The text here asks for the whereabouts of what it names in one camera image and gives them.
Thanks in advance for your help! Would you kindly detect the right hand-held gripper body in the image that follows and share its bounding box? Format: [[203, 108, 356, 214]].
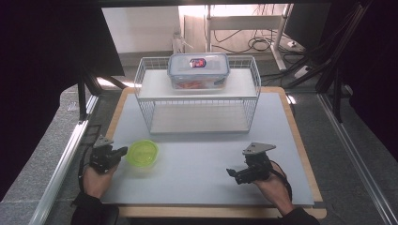
[[238, 142, 278, 186]]

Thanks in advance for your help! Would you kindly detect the white wire shelf rack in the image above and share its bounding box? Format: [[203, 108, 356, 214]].
[[133, 54, 263, 136]]

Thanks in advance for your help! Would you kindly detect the white upright socket strip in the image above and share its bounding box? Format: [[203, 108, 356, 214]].
[[171, 30, 194, 54]]

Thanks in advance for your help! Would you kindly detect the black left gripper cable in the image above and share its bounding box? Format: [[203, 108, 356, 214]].
[[77, 145, 95, 194]]

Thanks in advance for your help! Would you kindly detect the black metal stand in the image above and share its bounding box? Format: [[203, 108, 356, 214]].
[[76, 72, 129, 122], [314, 67, 345, 124]]

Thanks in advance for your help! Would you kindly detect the bundle of black floor cables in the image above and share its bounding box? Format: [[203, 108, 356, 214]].
[[211, 29, 303, 54]]

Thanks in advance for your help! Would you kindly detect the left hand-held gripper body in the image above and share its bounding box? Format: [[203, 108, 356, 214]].
[[88, 134, 122, 174]]

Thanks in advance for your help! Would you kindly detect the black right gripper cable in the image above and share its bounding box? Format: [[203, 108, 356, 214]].
[[269, 159, 294, 203]]

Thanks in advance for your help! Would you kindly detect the aluminium rail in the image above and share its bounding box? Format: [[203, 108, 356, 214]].
[[316, 93, 398, 225], [29, 94, 100, 225]]

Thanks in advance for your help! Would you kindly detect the dark floor vent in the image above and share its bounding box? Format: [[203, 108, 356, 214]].
[[80, 124, 103, 146]]

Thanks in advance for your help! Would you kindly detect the black curtain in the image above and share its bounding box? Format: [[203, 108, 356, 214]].
[[329, 0, 398, 161], [0, 0, 126, 202]]

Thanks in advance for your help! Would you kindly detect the wooden table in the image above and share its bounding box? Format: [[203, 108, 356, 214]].
[[104, 85, 329, 220]]

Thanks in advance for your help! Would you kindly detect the clear container with blue lid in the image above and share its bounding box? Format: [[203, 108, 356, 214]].
[[166, 52, 231, 91]]

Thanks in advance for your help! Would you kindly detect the white desk frame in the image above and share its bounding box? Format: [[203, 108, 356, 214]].
[[204, 3, 294, 71]]

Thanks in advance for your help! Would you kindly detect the white power strip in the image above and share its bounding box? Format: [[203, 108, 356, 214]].
[[293, 64, 312, 80]]

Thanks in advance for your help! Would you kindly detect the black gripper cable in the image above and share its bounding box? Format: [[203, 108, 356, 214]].
[[269, 159, 294, 203], [77, 145, 95, 194]]

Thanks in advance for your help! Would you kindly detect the grey table mat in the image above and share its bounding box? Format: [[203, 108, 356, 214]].
[[100, 91, 315, 206]]

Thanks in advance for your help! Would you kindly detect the green plastic bowl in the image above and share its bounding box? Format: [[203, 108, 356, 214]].
[[125, 139, 160, 169]]

